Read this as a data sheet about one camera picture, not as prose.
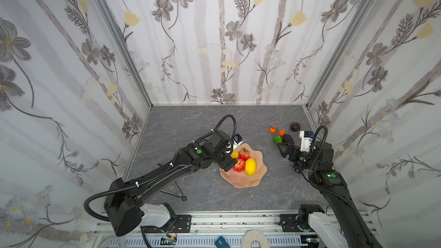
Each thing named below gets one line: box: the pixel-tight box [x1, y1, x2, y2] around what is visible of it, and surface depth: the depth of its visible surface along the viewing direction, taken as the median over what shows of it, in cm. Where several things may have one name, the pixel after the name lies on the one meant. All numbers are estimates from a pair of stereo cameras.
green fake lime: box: [273, 134, 282, 146], surface depth 101 cm
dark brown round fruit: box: [289, 121, 301, 133], surface depth 107 cm
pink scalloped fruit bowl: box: [219, 142, 268, 189], surface depth 88 cm
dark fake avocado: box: [282, 133, 294, 145], surface depth 101 cm
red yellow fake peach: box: [232, 158, 246, 173], surface depth 88 cm
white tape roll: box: [241, 229, 270, 248], surface depth 71 cm
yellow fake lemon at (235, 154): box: [230, 150, 239, 160], surface depth 90 cm
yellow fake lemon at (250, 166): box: [244, 157, 257, 177], surface depth 88 cm
